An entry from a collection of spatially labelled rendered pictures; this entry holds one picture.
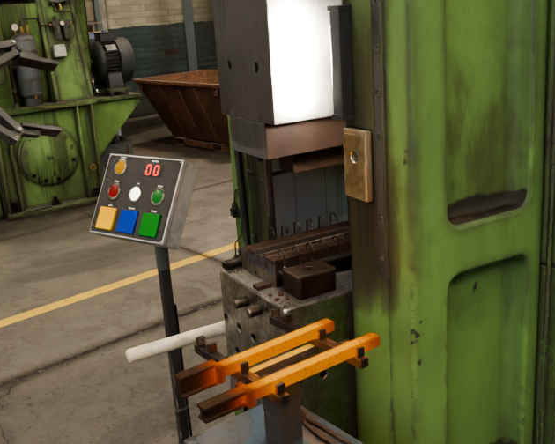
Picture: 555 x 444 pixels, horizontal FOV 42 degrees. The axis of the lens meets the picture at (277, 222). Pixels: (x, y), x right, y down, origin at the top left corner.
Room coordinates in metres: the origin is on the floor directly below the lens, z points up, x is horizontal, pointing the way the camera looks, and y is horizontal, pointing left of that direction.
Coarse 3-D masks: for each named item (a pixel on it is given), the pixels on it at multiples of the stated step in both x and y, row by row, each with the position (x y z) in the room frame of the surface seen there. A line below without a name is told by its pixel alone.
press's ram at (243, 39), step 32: (224, 0) 1.98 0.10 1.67; (256, 0) 1.82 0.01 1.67; (288, 0) 1.81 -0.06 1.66; (320, 0) 1.86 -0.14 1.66; (224, 32) 1.99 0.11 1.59; (256, 32) 1.83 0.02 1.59; (288, 32) 1.81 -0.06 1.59; (320, 32) 1.86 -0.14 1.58; (224, 64) 2.00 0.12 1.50; (256, 64) 1.85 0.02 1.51; (288, 64) 1.81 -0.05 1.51; (320, 64) 1.85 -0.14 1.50; (224, 96) 2.02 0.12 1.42; (256, 96) 1.85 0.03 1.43; (288, 96) 1.81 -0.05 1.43; (320, 96) 1.85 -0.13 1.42
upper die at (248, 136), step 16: (240, 128) 1.94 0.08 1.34; (256, 128) 1.87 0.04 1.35; (272, 128) 1.84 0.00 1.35; (288, 128) 1.86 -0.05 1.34; (304, 128) 1.88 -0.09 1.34; (320, 128) 1.91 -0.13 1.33; (336, 128) 1.93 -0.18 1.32; (240, 144) 1.95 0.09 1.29; (256, 144) 1.87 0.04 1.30; (272, 144) 1.84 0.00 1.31; (288, 144) 1.86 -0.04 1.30; (304, 144) 1.88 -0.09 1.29; (320, 144) 1.91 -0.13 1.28; (336, 144) 1.93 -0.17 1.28
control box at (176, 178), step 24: (144, 168) 2.32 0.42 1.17; (168, 168) 2.27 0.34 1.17; (192, 168) 2.28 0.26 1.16; (120, 192) 2.34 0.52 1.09; (144, 192) 2.28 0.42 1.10; (168, 192) 2.22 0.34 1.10; (192, 192) 2.27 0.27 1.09; (96, 216) 2.35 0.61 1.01; (168, 216) 2.18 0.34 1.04; (144, 240) 2.18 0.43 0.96; (168, 240) 2.16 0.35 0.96
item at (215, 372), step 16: (320, 320) 1.49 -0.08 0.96; (288, 336) 1.42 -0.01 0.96; (304, 336) 1.43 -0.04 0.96; (240, 352) 1.36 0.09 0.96; (256, 352) 1.35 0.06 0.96; (272, 352) 1.38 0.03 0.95; (192, 368) 1.28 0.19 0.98; (208, 368) 1.28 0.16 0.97; (224, 368) 1.30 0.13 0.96; (192, 384) 1.27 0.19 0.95; (208, 384) 1.28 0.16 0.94
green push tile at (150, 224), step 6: (144, 216) 2.22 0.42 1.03; (150, 216) 2.21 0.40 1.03; (156, 216) 2.19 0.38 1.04; (144, 222) 2.21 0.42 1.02; (150, 222) 2.20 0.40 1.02; (156, 222) 2.18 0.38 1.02; (144, 228) 2.20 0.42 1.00; (150, 228) 2.18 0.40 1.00; (156, 228) 2.17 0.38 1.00; (138, 234) 2.20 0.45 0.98; (144, 234) 2.18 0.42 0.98; (150, 234) 2.17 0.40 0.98; (156, 234) 2.17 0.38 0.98
